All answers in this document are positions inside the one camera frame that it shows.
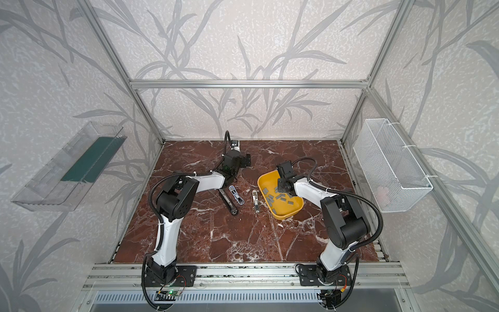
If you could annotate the grey staple strips in tray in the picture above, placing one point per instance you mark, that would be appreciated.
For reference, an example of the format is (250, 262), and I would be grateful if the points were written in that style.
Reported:
(272, 195)

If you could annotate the yellow plastic tray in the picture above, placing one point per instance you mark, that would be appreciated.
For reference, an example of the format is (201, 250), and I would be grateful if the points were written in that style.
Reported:
(281, 205)

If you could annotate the light blue stapler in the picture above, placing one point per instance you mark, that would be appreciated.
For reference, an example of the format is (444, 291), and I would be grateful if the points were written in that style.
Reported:
(236, 195)

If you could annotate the beige small stapler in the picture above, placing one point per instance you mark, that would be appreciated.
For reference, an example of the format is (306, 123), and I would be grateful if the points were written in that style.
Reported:
(255, 201)

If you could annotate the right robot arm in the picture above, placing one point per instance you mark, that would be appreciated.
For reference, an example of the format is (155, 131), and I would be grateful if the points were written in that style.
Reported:
(345, 220)

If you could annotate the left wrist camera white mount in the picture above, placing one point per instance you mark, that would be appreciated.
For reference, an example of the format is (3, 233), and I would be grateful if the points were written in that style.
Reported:
(235, 145)

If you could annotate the white wire mesh basket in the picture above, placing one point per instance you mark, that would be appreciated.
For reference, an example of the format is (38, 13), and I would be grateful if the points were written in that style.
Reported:
(396, 179)

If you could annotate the clear acrylic wall shelf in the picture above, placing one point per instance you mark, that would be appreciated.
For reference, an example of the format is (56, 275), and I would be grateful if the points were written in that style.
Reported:
(63, 183)

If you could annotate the aluminium front rail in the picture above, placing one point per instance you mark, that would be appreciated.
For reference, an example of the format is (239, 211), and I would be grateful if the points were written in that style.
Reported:
(243, 276)

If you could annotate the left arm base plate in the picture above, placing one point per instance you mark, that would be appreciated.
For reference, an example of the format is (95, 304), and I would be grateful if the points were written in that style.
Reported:
(177, 276)

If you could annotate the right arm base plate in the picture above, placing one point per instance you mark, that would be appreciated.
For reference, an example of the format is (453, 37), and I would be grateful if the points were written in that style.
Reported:
(317, 275)

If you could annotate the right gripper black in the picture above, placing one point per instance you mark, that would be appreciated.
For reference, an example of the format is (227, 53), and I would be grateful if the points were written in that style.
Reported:
(282, 185)

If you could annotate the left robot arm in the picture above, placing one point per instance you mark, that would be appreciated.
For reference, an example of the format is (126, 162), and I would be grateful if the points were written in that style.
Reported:
(173, 203)

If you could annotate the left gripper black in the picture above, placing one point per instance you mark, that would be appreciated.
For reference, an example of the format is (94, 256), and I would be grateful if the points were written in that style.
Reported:
(242, 160)

